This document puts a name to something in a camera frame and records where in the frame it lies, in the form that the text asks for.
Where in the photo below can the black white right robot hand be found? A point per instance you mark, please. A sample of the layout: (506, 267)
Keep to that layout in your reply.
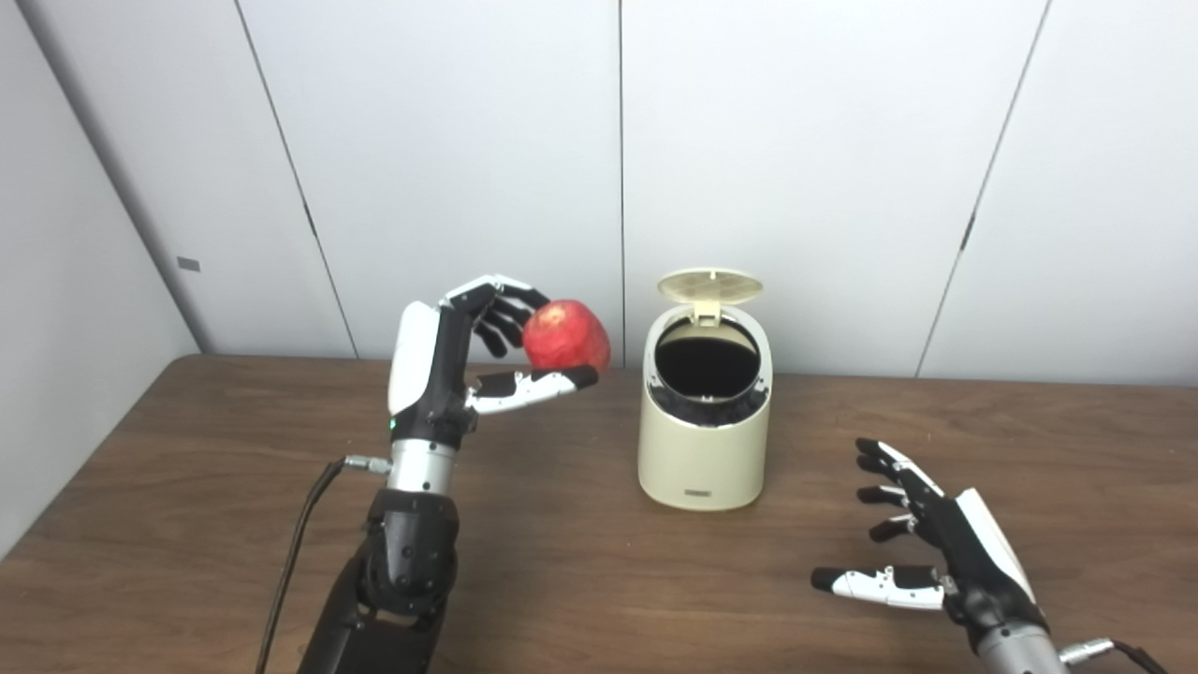
(978, 562)

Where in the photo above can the cream-colored bin body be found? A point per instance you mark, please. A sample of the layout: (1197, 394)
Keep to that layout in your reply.
(702, 459)

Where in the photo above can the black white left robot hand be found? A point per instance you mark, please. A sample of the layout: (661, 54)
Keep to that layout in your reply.
(430, 374)

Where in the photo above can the red apple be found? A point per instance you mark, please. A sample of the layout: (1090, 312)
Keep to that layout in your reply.
(566, 337)

